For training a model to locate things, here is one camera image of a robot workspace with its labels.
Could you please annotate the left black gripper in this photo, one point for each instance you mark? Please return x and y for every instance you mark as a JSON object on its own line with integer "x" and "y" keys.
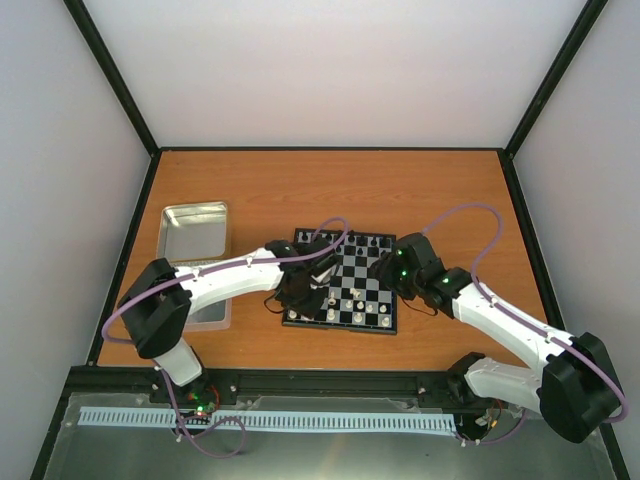
{"x": 309, "y": 311}

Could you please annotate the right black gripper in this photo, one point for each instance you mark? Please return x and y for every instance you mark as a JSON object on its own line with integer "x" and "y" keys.
{"x": 385, "y": 271}

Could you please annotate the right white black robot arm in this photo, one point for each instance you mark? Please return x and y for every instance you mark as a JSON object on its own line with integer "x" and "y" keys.
{"x": 569, "y": 380}

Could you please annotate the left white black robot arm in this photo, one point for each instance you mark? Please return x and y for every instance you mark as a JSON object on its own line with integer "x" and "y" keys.
{"x": 164, "y": 298}

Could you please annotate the black magnetic chess board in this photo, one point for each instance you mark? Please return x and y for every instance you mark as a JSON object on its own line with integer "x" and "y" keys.
{"x": 357, "y": 253}

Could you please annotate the small electronics board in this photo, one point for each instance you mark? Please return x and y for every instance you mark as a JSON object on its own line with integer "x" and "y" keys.
{"x": 204, "y": 403}

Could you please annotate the silver metal tin lid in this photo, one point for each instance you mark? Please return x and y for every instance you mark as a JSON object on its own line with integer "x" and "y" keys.
{"x": 193, "y": 232}

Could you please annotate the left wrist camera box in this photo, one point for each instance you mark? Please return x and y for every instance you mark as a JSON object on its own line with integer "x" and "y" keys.
{"x": 323, "y": 268}

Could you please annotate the black aluminium frame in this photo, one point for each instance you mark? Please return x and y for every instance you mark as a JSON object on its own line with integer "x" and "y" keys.
{"x": 102, "y": 381}

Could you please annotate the light blue cable duct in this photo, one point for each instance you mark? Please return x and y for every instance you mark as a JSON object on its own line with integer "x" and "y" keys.
{"x": 274, "y": 421}

